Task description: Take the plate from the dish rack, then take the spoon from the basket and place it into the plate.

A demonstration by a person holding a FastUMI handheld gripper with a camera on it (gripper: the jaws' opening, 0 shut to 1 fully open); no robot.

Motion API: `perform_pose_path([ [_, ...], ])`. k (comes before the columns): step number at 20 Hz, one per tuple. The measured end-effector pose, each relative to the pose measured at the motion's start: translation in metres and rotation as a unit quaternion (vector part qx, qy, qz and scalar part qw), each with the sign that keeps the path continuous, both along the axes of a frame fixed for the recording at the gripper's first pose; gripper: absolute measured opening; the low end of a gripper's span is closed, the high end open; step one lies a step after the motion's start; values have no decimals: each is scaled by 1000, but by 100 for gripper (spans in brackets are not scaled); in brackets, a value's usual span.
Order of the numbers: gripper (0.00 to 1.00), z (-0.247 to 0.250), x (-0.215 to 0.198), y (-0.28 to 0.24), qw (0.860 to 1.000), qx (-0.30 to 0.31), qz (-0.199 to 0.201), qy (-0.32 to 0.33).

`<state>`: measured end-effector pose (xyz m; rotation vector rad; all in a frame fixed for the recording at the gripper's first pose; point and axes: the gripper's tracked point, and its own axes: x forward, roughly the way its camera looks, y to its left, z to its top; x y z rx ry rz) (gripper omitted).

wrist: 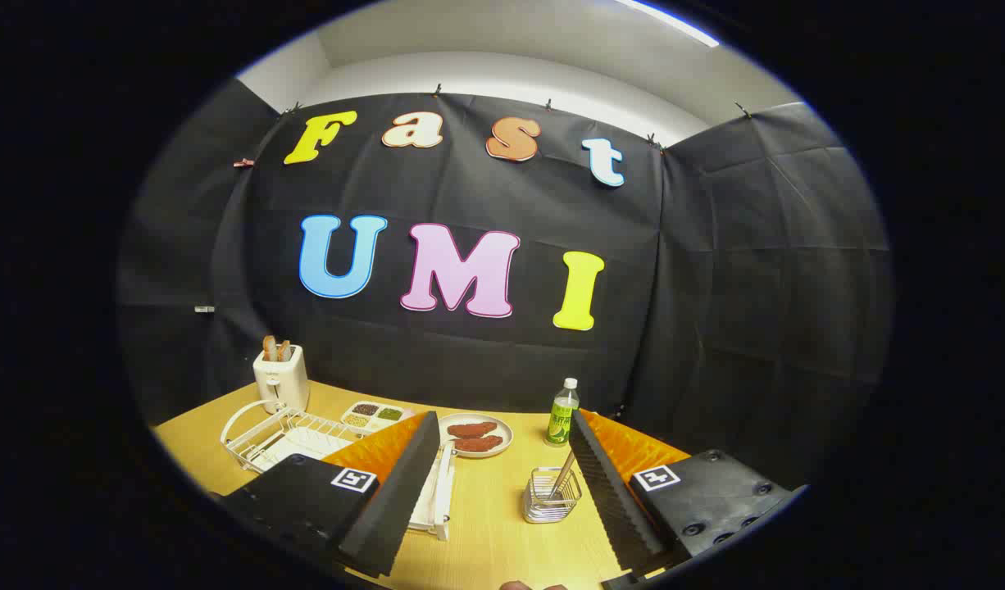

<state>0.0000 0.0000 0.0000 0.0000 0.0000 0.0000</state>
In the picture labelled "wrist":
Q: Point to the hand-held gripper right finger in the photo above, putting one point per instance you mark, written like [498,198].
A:
[613,492]

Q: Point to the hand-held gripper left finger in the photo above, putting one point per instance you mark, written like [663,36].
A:
[392,500]

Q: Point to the beige plate with sausages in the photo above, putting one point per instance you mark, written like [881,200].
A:
[502,428]

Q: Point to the white divided seasoning tray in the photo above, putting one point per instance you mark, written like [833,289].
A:
[375,415]

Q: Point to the green label drink bottle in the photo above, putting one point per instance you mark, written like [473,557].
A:
[563,418]

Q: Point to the brown sausage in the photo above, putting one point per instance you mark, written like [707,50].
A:
[471,429]
[479,444]

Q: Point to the black backdrop cloth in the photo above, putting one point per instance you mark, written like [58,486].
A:
[470,360]

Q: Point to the white toaster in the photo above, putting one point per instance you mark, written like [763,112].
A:
[281,381]

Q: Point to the toasted bread slice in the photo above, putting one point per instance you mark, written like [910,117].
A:
[284,351]
[269,347]

